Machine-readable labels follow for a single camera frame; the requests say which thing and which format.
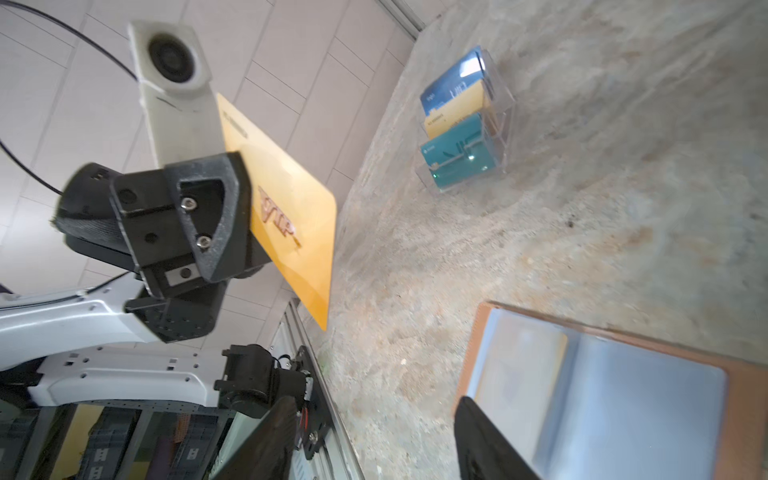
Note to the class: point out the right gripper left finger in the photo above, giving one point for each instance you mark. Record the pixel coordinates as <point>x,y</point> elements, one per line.
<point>266,453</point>

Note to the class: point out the teal card on table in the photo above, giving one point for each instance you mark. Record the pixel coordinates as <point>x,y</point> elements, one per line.
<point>463,152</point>

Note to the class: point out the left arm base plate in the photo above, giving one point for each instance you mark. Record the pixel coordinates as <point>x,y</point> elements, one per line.
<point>316,416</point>

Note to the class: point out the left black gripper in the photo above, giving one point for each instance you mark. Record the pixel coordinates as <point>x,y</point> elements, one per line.
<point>128,221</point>

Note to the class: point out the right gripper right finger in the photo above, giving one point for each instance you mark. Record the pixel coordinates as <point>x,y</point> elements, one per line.
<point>482,450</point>

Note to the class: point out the blue VIP card on table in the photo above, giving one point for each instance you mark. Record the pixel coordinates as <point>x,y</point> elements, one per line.
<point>467,71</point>

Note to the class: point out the gold beige card on table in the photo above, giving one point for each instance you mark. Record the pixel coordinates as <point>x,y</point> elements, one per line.
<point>470,101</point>

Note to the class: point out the clear acrylic card stand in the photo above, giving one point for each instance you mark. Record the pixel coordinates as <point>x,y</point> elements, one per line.
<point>498,115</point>

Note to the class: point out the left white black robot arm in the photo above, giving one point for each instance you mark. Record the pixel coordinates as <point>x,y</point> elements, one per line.
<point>82,347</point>

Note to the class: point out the aluminium mounting rail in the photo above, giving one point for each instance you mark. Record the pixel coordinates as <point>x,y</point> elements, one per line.
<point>323,449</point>

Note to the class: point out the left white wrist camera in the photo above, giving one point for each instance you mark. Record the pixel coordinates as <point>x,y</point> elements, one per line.
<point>174,78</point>

